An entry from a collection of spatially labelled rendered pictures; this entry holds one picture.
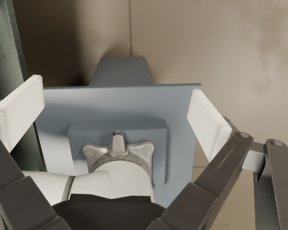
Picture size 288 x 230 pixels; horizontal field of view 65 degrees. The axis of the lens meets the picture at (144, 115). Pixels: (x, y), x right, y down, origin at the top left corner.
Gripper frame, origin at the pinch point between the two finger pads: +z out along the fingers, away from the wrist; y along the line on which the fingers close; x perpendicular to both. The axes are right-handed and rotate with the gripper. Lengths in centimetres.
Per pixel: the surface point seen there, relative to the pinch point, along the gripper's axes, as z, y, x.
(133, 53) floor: 111, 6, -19
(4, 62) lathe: 57, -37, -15
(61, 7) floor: 111, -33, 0
